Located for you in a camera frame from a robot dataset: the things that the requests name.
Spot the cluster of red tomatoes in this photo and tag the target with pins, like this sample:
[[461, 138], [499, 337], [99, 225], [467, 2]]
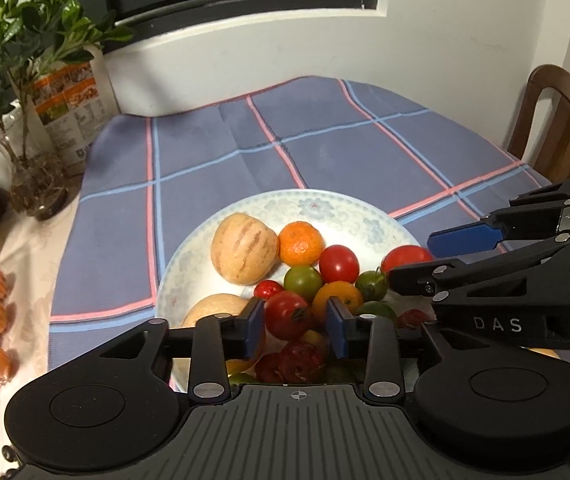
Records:
[[338, 263]]

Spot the brown wooden chair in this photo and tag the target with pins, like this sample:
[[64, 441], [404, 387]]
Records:
[[530, 110]]

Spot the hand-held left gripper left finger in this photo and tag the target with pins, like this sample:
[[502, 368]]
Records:
[[255, 327]]

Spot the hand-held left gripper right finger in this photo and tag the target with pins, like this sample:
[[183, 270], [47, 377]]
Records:
[[336, 327]]

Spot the plant in glass vase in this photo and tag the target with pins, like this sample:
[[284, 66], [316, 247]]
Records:
[[40, 190]]

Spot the small yellow fruit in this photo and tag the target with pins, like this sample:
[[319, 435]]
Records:
[[315, 336]]

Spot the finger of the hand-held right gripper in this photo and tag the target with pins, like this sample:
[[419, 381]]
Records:
[[465, 272], [465, 240]]

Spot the large red tomato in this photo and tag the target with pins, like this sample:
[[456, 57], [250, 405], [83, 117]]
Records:
[[285, 315]]

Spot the yellow round melon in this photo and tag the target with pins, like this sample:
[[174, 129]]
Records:
[[215, 307], [242, 250], [542, 353]]

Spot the printed paper carton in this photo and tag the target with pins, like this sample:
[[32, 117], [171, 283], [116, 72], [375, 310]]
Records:
[[70, 110]]

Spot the pale blue patterned plate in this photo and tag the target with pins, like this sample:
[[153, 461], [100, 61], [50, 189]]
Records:
[[200, 240]]

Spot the blue checked cloth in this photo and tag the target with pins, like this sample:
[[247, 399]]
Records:
[[190, 160]]

